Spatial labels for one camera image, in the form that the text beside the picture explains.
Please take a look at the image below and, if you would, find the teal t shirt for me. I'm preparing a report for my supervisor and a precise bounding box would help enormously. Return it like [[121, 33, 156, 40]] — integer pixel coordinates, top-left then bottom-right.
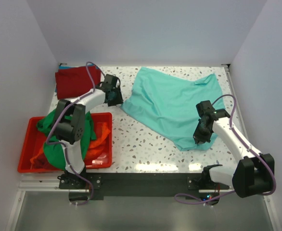
[[121, 67, 222, 151]]

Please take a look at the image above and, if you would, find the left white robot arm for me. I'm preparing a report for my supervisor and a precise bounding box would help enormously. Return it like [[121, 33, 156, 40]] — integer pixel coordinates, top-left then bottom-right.
[[48, 74, 123, 189]]

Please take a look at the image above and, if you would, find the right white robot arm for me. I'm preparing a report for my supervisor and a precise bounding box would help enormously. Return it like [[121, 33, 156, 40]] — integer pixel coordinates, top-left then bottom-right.
[[193, 101, 276, 198]]

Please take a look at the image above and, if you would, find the folded dark red t shirt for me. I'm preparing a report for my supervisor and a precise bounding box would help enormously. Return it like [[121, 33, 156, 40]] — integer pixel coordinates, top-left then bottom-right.
[[55, 66, 101, 100]]

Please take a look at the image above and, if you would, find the orange t shirt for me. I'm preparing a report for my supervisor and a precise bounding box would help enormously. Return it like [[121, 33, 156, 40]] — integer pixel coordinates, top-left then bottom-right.
[[30, 124, 111, 165]]

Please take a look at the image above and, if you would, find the folded blue t shirt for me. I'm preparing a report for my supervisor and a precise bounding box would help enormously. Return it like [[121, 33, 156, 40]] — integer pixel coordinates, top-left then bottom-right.
[[54, 64, 101, 92]]

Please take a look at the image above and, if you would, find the green t shirt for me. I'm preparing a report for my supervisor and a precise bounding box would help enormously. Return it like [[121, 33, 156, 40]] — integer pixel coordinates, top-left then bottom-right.
[[36, 110, 96, 170]]

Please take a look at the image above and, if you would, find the red plastic bin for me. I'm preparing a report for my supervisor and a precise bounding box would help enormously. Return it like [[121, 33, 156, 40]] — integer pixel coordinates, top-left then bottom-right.
[[17, 112, 113, 173]]

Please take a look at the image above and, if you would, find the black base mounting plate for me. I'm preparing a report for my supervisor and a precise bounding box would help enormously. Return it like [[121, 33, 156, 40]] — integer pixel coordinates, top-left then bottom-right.
[[58, 173, 229, 202]]

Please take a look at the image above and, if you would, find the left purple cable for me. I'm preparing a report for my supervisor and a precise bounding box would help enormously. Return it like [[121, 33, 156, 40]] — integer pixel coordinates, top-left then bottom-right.
[[44, 61, 101, 206]]

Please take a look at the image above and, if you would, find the purple cable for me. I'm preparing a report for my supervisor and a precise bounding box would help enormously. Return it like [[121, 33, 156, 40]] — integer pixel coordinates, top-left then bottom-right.
[[44, 61, 101, 206], [174, 94, 276, 205]]

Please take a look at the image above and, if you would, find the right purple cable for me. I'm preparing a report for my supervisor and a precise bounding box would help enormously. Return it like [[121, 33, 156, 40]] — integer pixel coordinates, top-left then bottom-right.
[[174, 94, 276, 205]]

